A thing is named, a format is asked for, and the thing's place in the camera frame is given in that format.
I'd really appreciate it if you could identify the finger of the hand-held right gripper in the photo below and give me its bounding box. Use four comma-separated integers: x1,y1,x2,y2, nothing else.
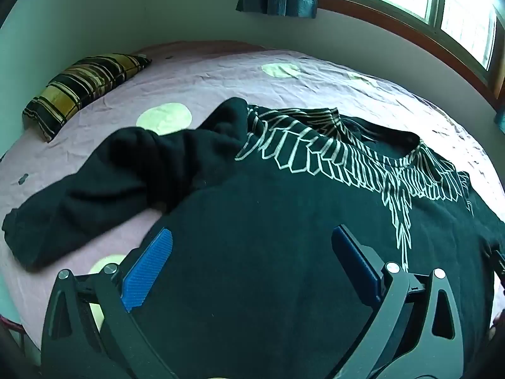
489,250,505,278

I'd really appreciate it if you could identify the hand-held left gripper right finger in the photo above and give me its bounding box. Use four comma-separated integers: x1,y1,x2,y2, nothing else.
331,225,464,379

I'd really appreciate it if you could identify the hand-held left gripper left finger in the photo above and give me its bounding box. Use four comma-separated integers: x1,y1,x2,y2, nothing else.
41,228,178,379

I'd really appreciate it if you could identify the black sweater with wing print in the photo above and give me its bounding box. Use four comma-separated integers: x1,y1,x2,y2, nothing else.
2,97,505,379

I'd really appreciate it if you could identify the striped yellow black pillow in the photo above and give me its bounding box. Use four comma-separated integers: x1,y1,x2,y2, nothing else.
22,53,152,143

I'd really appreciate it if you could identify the purple dotted bed sheet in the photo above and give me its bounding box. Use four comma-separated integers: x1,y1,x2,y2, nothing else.
0,40,505,364

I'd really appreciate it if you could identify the wooden framed window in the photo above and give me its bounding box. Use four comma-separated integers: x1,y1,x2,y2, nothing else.
316,0,505,108

